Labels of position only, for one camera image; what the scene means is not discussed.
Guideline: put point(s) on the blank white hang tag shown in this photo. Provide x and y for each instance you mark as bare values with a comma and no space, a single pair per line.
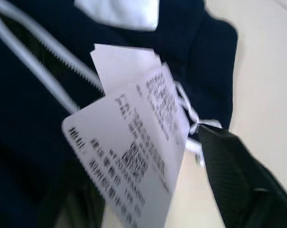
119,66

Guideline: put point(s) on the navy jacket with white zipper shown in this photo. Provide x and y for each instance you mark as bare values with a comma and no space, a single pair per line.
27,123

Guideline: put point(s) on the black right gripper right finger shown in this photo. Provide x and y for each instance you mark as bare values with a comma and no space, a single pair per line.
243,180

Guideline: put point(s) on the large white printed hang tag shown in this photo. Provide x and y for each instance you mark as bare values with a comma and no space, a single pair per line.
105,133

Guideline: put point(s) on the small white printed hang tag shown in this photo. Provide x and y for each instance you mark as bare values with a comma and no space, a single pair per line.
163,95

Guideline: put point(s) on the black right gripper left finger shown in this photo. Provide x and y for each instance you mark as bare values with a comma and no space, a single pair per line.
88,209

